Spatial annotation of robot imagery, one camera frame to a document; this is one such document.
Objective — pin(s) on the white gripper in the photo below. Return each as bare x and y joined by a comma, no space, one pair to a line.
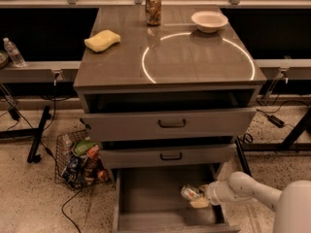
213,192

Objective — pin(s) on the green white 7up can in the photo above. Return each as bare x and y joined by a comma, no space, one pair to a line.
190,192

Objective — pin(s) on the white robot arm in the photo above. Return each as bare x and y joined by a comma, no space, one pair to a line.
292,205

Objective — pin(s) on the grey bottom drawer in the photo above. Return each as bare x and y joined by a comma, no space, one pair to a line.
149,200

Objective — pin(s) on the grey drawer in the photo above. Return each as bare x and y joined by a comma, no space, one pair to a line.
168,125
155,157
149,200

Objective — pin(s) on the grey middle drawer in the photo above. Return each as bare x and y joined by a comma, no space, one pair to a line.
155,157

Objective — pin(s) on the grey top drawer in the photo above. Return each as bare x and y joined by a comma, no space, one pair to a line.
168,125

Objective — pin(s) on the grey drawer cabinet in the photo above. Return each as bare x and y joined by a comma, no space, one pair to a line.
170,67

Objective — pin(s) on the brown patterned drink can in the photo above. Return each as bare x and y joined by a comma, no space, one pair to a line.
153,12

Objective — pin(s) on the black table leg right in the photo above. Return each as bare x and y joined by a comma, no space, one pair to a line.
246,143

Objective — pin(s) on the black table leg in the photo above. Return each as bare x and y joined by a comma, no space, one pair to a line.
35,133
246,143

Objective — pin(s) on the black power adapter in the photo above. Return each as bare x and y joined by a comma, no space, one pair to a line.
276,121

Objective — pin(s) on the red snack packet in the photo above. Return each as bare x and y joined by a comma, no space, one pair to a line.
93,153

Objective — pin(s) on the green snack bag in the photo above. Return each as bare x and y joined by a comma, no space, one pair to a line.
83,146

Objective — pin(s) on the white bowl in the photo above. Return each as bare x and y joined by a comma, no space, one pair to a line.
208,21

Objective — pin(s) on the black table leg left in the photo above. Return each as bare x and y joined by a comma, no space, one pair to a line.
35,133

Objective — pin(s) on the yellow sponge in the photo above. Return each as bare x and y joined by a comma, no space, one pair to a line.
102,40

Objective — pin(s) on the clear plastic water bottle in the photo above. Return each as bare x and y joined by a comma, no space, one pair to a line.
14,53

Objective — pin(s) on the wire basket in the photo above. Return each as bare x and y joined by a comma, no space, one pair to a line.
73,171

